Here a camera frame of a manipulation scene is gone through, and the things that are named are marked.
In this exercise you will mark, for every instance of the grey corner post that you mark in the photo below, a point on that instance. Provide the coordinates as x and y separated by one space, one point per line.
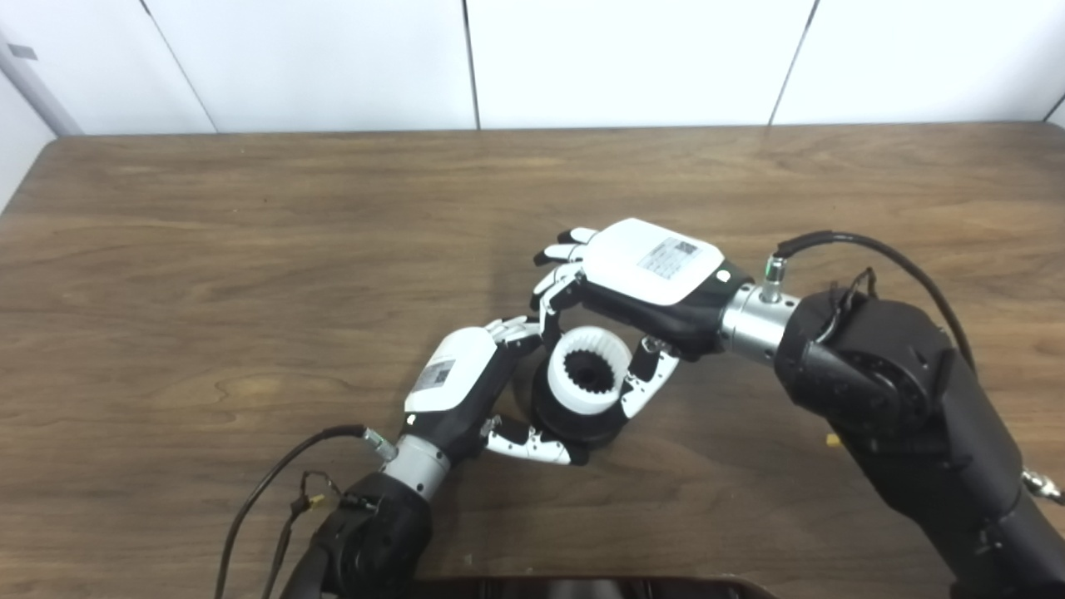
33 87

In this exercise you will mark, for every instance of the round black plastic part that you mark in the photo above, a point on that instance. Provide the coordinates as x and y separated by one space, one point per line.
574 424

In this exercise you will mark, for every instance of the dark robot torso edge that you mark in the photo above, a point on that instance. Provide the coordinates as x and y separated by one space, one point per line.
582 588

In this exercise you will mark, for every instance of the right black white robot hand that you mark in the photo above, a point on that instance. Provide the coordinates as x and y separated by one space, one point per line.
641 266

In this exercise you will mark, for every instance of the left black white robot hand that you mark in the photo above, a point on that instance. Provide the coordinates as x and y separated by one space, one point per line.
453 374

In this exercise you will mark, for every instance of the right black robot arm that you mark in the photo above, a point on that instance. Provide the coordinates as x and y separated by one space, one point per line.
899 399

